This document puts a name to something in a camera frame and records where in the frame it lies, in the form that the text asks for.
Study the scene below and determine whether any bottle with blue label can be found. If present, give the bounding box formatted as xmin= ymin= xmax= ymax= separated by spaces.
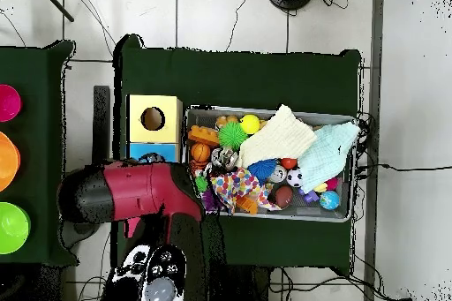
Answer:
xmin=139 ymin=152 xmax=166 ymax=164

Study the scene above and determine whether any wooden box with three holes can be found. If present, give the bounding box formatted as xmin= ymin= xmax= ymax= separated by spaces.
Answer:
xmin=124 ymin=94 xmax=184 ymax=239

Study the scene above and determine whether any silver mesh bin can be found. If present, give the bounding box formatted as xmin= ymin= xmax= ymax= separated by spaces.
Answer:
xmin=178 ymin=104 xmax=359 ymax=223

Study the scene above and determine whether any large green spiky ball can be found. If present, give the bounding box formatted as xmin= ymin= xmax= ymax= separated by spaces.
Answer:
xmin=216 ymin=121 xmax=249 ymax=152

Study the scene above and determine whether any orange toy basketball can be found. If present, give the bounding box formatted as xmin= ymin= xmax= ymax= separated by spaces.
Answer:
xmin=190 ymin=142 xmax=212 ymax=163

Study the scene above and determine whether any long orange toy block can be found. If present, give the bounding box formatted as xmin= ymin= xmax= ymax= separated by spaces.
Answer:
xmin=186 ymin=124 xmax=221 ymax=148

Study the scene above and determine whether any yellow ball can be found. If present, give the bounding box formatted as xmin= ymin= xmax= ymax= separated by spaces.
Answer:
xmin=238 ymin=114 xmax=261 ymax=136

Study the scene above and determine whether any colourful dotted cloth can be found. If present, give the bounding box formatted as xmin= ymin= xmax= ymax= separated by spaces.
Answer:
xmin=210 ymin=168 xmax=283 ymax=216

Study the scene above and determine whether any cream waffle cloth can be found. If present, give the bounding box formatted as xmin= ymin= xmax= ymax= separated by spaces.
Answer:
xmin=237 ymin=103 xmax=318 ymax=169

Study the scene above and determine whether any dark green table cloth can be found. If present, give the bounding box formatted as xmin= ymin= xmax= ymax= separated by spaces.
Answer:
xmin=110 ymin=33 xmax=363 ymax=269

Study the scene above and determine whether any brown toy football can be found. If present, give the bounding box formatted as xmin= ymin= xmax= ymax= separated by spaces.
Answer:
xmin=273 ymin=184 xmax=295 ymax=209

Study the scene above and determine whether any mint waffle cloth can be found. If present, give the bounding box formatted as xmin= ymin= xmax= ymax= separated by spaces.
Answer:
xmin=296 ymin=120 xmax=361 ymax=192

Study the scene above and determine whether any blue globe ball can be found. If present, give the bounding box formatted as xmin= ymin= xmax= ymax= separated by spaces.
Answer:
xmin=319 ymin=190 xmax=341 ymax=210

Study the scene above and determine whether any black flat bar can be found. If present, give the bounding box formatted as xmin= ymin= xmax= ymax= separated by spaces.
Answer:
xmin=91 ymin=85 xmax=111 ymax=166

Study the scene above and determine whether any grey stand foot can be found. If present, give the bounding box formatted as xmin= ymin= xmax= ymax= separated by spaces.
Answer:
xmin=57 ymin=222 xmax=101 ymax=250

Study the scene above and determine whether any green cloth side table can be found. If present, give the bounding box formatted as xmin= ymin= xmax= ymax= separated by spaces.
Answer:
xmin=0 ymin=40 xmax=79 ymax=267

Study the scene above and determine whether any orange bowl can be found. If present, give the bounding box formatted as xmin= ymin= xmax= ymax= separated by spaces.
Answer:
xmin=0 ymin=131 xmax=21 ymax=193

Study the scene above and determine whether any pink bowl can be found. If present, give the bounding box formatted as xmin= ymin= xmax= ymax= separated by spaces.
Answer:
xmin=0 ymin=84 xmax=23 ymax=123

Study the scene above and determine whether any black rod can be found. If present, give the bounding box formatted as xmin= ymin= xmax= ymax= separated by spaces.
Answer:
xmin=35 ymin=0 xmax=76 ymax=23

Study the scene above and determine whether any green bowl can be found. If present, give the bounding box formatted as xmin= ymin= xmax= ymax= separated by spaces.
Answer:
xmin=0 ymin=201 xmax=32 ymax=255

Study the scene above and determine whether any black power cable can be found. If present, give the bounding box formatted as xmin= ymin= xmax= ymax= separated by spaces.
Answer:
xmin=354 ymin=162 xmax=452 ymax=175

